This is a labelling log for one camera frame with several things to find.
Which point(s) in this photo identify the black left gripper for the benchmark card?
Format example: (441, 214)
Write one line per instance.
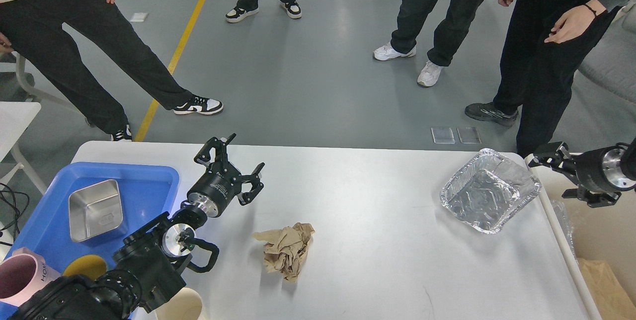
(213, 192)

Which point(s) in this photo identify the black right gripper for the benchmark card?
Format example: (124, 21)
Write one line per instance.
(597, 171)

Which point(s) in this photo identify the stainless steel rectangular tray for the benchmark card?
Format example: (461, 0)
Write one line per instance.
(96, 212)

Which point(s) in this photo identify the teal mug yellow inside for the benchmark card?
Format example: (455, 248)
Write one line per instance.
(90, 265)

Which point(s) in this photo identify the pink ribbed mug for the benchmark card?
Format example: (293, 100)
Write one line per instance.
(23, 274)

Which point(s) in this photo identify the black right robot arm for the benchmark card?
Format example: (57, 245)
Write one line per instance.
(628, 166)

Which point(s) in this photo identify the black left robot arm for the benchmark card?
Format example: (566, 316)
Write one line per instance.
(148, 268)

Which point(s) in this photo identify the white plastic bin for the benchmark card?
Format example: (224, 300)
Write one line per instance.
(601, 234)

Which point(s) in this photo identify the blue plastic tray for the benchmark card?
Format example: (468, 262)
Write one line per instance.
(146, 191)

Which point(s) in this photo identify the aluminium foil container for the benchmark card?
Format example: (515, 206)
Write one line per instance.
(488, 191)

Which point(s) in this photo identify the crumpled brown paper napkin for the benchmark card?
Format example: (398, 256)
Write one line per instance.
(285, 250)

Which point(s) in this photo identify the brown paper bag in bin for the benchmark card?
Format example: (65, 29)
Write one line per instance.
(611, 299)

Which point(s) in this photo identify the beige paper cup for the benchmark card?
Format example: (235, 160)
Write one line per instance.
(185, 305)

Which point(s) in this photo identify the clear floor marker plate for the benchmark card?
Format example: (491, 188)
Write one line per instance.
(443, 135)

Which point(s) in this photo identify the person in grey sweater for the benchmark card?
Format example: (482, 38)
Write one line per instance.
(546, 42)

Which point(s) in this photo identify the grey wheeled chair base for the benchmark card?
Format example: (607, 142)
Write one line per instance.
(30, 89)

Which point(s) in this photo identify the white side table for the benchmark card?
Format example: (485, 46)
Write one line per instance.
(15, 117)

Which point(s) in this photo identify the person in beige top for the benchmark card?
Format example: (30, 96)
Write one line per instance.
(33, 28)

